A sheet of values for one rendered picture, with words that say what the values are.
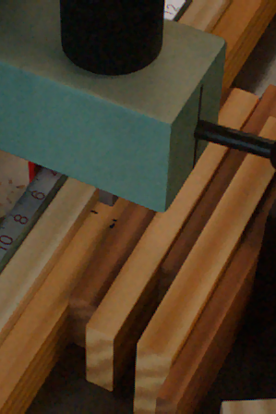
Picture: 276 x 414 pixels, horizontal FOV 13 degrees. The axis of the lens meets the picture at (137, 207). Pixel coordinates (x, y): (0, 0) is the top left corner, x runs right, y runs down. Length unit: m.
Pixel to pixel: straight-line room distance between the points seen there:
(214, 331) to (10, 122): 0.15
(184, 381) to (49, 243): 0.12
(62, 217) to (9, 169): 0.23
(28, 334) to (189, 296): 0.09
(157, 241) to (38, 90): 0.12
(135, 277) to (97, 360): 0.05
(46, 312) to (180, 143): 0.13
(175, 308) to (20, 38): 0.16
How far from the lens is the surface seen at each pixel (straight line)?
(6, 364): 0.63
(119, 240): 0.67
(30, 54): 0.59
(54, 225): 0.67
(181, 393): 0.60
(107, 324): 0.63
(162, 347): 0.60
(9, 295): 0.64
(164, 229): 0.66
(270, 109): 0.74
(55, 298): 0.65
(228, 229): 0.65
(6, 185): 0.89
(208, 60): 0.59
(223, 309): 0.63
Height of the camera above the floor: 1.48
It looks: 51 degrees down
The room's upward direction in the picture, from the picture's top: 3 degrees clockwise
